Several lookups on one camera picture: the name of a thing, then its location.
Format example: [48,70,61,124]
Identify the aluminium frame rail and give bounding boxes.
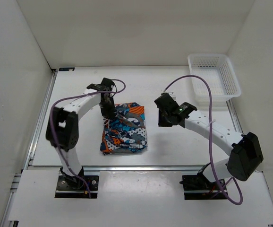
[0,69,58,227]
[225,99,255,172]

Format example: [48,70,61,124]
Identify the left aluminium frame rail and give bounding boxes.
[0,69,58,227]

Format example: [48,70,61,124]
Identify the right aluminium frame rail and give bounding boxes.
[225,99,255,172]

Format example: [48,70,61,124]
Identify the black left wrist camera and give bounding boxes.
[101,78,115,91]

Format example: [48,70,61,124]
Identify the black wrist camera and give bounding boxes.
[154,93,179,114]
[101,78,115,91]

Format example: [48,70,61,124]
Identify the white perforated plastic basket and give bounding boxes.
[188,53,241,107]

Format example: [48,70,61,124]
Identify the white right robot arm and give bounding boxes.
[155,101,264,189]

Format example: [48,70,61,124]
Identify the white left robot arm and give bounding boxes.
[45,78,116,189]

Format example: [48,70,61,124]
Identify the aluminium table edge rail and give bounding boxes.
[23,165,253,173]

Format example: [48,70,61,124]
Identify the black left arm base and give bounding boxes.
[55,173,99,199]

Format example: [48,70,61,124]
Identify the blue label sticker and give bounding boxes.
[59,67,75,71]

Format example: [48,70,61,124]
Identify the colourful patterned shorts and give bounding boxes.
[100,102,148,155]

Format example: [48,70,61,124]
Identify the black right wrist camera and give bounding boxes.
[154,93,179,114]

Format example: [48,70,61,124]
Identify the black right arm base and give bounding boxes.
[179,175,227,201]

